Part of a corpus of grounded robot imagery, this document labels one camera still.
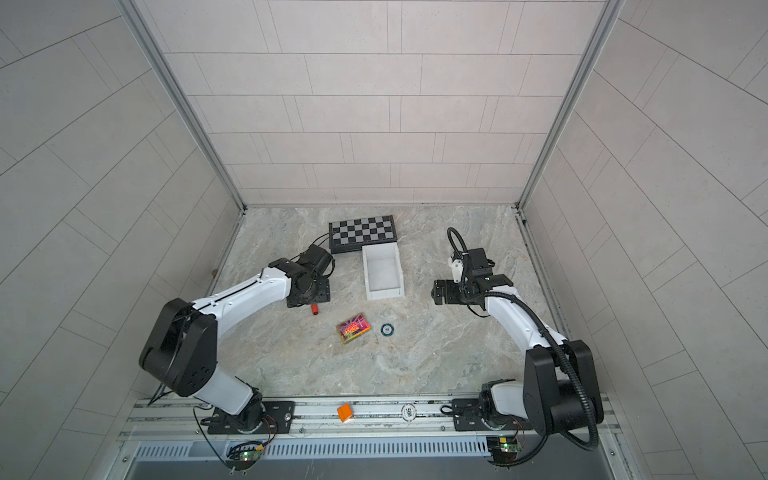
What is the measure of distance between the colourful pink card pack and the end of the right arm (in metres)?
0.22

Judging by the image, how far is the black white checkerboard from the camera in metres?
1.04

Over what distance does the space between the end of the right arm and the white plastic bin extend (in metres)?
0.15

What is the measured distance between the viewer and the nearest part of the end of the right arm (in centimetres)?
61

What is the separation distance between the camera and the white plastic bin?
2.99ft

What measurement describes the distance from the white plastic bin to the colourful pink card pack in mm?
72

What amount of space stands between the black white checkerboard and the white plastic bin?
0.05 m

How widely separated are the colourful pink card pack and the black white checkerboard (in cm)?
24

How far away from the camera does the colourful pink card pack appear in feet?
2.77

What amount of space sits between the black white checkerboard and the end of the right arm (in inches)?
12.4

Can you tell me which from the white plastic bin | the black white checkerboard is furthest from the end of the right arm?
the black white checkerboard
